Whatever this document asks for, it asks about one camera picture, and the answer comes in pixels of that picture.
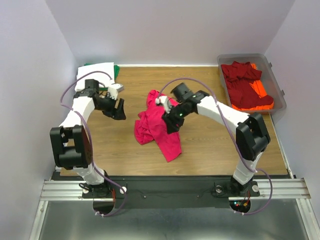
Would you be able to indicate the aluminium mounting rail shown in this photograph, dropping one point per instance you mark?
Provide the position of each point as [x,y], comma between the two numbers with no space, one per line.
[282,189]

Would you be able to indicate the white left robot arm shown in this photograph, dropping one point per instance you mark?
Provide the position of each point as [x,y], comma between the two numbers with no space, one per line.
[71,141]

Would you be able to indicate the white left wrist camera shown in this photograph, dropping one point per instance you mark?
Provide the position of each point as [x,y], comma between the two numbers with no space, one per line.
[113,90]

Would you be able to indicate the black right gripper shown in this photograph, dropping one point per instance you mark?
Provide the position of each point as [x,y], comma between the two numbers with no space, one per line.
[171,121]

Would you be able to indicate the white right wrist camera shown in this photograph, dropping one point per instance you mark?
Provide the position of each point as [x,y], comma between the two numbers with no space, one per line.
[165,102]

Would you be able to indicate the orange t shirt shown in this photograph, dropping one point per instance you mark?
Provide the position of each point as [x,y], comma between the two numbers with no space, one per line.
[262,95]

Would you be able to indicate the pink t shirt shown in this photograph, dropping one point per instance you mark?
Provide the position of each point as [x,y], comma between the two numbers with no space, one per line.
[151,127]

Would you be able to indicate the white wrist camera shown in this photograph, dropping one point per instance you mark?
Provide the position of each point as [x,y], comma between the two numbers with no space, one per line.
[165,102]
[113,90]

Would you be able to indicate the clear plastic storage bin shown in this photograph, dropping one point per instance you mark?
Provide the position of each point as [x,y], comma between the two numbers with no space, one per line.
[249,83]

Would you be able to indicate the folded white t shirt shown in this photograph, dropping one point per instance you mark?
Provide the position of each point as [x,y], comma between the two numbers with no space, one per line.
[104,73]

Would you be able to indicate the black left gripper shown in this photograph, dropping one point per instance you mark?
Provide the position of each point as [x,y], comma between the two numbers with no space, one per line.
[118,115]

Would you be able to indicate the dark red t shirt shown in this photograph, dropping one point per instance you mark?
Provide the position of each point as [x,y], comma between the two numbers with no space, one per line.
[242,85]

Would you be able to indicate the folded green t shirt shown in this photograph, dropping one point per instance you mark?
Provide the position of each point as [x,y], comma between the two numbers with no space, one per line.
[116,72]

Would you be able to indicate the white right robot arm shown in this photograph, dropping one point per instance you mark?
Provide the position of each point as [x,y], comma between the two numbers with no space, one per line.
[248,132]

